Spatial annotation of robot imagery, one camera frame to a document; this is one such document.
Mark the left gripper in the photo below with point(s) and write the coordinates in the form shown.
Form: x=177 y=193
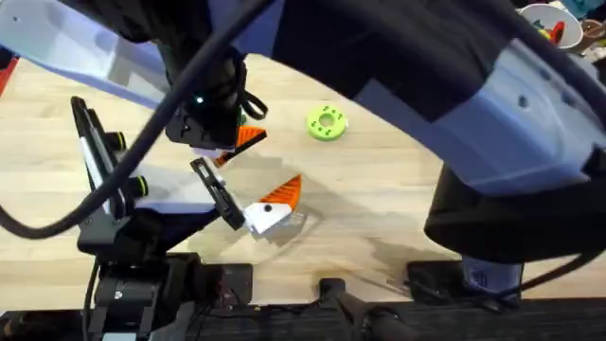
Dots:
x=180 y=189

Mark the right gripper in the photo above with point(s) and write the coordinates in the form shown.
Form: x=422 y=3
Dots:
x=213 y=123

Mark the orange ribbed wedge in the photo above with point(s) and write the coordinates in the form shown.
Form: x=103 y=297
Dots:
x=251 y=135

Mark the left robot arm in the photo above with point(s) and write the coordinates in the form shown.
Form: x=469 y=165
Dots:
x=128 y=303

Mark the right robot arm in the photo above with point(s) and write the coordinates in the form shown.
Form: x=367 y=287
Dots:
x=497 y=132

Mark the green disc with holes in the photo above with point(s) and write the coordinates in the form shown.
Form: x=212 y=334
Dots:
x=316 y=130

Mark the black upright wrist plate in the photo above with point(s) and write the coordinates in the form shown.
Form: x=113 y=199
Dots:
x=87 y=128

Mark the red tool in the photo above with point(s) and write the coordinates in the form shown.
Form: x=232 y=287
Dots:
x=7 y=76

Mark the white tub with toys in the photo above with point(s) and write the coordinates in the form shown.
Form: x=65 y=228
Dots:
x=573 y=33

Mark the heap of assorted small items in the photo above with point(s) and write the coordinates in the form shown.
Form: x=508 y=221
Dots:
x=594 y=33

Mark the black rail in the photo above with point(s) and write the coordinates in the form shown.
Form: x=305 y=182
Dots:
x=473 y=322

